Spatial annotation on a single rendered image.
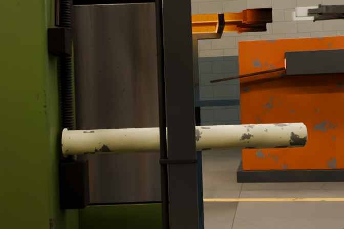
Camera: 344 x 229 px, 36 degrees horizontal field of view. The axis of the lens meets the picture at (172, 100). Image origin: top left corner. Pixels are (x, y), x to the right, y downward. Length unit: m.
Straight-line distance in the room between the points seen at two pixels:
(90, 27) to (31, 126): 0.36
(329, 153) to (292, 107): 0.51
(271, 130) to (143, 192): 0.36
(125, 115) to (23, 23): 0.36
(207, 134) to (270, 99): 3.81
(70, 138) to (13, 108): 0.12
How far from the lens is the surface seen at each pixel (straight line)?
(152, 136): 0.96
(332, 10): 1.69
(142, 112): 1.19
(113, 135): 0.96
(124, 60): 1.19
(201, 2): 9.02
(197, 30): 1.94
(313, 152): 4.79
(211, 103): 1.62
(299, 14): 1.70
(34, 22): 0.94
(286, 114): 4.76
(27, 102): 0.93
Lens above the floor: 0.68
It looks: 1 degrees up
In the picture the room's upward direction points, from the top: 2 degrees counter-clockwise
